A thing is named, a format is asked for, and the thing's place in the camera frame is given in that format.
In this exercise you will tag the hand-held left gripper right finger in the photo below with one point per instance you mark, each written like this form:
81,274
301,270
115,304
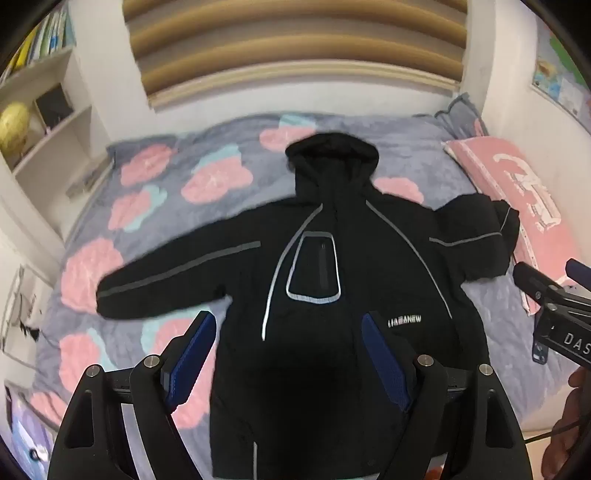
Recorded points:
385,364

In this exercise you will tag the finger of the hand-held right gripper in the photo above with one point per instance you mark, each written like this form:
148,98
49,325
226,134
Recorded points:
579,272
538,284

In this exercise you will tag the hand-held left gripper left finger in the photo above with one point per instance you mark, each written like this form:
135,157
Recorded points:
191,355

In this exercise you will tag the black hooded jacket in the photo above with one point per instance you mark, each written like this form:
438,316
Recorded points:
323,369

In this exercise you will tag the person's right hand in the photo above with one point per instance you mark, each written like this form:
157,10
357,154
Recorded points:
575,415

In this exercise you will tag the pink pillow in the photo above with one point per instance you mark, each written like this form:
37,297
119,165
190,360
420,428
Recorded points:
517,180

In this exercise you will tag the grey floral blanket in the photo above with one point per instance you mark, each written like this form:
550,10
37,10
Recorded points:
194,184

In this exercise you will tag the grey pillow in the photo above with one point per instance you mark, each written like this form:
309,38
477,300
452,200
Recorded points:
461,113

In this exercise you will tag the white bookshelf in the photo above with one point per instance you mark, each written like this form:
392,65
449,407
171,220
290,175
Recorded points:
55,147

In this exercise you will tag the dark box on shelf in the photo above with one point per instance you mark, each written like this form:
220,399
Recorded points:
54,108

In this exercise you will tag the yellow globe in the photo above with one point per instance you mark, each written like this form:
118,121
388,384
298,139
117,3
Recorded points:
14,124

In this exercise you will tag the wooden slatted headboard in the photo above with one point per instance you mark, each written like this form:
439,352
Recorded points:
295,46

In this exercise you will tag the row of books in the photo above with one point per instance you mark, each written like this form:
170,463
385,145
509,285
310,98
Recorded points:
41,39

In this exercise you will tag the wall map poster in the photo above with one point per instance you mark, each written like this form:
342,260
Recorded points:
563,78

